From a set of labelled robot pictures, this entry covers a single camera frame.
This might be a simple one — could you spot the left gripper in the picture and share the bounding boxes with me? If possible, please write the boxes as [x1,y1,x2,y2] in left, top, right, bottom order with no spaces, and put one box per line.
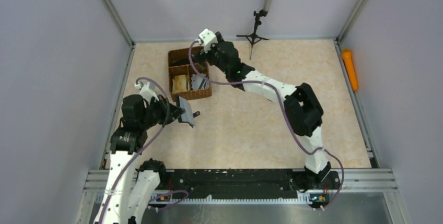
[139,93,185,129]

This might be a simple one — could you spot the gold cards in basket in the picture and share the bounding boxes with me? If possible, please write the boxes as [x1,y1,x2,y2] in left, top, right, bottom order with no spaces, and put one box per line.
[172,75,190,94]

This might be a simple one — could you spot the black mini tripod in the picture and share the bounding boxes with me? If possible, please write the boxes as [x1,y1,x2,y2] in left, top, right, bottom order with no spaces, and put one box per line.
[236,9,269,60]

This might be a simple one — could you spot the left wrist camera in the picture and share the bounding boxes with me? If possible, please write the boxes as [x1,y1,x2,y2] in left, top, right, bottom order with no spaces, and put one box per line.
[134,80,159,103]

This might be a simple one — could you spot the orange flashlight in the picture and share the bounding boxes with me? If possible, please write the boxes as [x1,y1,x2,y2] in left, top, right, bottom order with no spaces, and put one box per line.
[341,49,359,91]

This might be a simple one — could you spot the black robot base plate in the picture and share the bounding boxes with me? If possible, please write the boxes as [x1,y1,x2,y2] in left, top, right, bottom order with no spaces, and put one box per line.
[157,169,340,199]

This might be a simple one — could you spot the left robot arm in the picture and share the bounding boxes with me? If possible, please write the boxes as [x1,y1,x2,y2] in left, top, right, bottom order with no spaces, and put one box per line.
[94,95,185,223]

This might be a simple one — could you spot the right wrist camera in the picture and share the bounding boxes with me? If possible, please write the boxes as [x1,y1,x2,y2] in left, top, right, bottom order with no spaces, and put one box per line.
[197,29,218,53]

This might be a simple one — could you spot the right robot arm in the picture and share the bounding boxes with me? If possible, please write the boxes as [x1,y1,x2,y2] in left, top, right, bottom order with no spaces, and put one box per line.
[189,29,331,191]

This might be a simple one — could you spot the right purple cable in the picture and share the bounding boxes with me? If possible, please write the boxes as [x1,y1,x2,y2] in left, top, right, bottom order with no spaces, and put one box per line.
[188,41,345,211]

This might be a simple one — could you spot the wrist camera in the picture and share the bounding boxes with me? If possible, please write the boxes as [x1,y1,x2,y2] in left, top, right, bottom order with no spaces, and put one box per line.
[134,80,159,103]
[197,29,218,53]

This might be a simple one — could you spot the brown wicker basket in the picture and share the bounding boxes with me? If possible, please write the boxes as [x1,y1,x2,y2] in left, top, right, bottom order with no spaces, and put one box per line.
[167,48,212,101]

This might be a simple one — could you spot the white slotted cable duct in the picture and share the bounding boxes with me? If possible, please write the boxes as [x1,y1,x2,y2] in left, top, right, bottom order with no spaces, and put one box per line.
[95,193,311,205]

